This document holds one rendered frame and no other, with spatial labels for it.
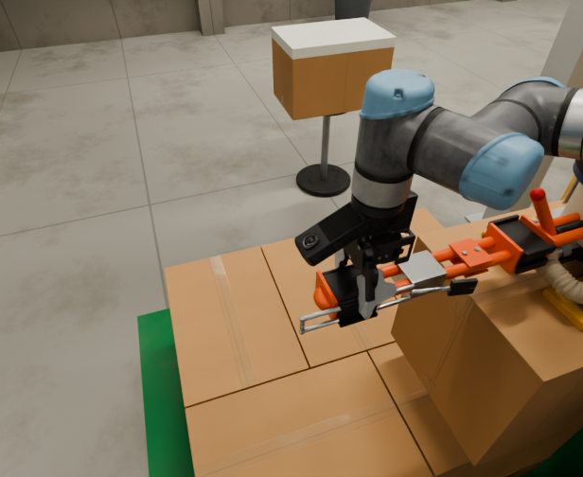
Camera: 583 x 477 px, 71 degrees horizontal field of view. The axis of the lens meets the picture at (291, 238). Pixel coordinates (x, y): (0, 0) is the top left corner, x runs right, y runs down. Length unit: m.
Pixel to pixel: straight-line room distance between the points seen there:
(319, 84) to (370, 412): 1.75
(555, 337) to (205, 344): 1.00
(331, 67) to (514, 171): 2.06
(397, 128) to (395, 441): 0.99
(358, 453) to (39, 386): 1.51
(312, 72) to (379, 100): 1.95
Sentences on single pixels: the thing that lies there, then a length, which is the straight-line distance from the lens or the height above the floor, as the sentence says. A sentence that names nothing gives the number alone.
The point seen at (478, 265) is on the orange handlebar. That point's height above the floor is 1.21.
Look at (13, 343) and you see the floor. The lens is 2.48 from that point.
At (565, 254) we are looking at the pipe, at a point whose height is 1.15.
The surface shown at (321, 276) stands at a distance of 0.67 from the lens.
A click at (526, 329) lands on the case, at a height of 1.07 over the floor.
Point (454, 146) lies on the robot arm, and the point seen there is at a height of 1.52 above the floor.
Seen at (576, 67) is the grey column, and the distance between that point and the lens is 2.37.
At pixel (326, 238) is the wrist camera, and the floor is 1.36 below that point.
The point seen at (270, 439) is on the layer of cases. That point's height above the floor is 0.54.
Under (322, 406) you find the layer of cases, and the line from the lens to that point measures 1.31.
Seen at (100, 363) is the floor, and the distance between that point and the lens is 2.20.
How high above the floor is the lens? 1.73
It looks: 43 degrees down
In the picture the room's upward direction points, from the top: straight up
